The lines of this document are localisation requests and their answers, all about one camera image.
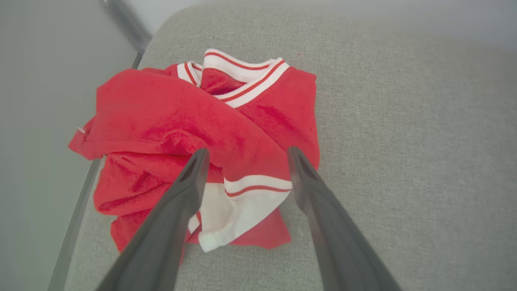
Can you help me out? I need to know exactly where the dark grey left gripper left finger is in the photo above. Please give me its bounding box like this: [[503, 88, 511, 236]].
[[97, 148, 210, 291]]

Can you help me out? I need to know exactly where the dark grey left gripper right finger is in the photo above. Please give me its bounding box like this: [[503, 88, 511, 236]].
[[287, 146, 401, 291]]

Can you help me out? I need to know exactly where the red garment with white trim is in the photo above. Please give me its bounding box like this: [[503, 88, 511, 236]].
[[68, 48, 321, 253]]

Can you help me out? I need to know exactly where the light grey fabric sofa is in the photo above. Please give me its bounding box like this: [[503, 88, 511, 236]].
[[48, 3, 517, 291]]

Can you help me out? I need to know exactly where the grey wall skirting board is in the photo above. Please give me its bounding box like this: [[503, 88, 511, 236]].
[[100, 0, 153, 54]]

